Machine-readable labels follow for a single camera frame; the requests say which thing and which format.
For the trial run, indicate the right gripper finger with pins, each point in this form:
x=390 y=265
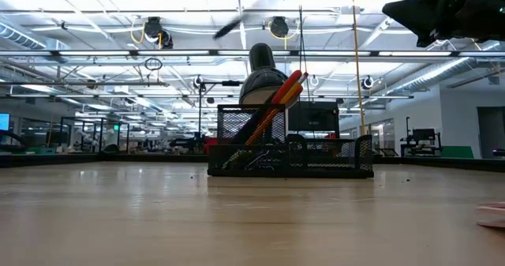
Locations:
x=426 y=17

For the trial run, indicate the orange pencil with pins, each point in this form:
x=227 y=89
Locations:
x=294 y=94
x=304 y=77

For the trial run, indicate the black mesh desk organizer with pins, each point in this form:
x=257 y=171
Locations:
x=335 y=155

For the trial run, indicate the pink sticky note pad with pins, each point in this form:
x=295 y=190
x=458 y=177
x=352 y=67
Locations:
x=493 y=214

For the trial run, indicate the large black binder clip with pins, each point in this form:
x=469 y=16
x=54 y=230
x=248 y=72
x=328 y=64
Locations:
x=264 y=161

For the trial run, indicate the black equipment stand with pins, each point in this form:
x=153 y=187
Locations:
x=422 y=137

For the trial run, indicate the green board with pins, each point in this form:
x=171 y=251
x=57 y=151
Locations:
x=457 y=152

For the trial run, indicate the blue lit monitor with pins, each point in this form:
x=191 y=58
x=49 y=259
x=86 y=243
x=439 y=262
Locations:
x=4 y=122

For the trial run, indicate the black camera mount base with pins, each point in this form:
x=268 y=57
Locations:
x=262 y=80

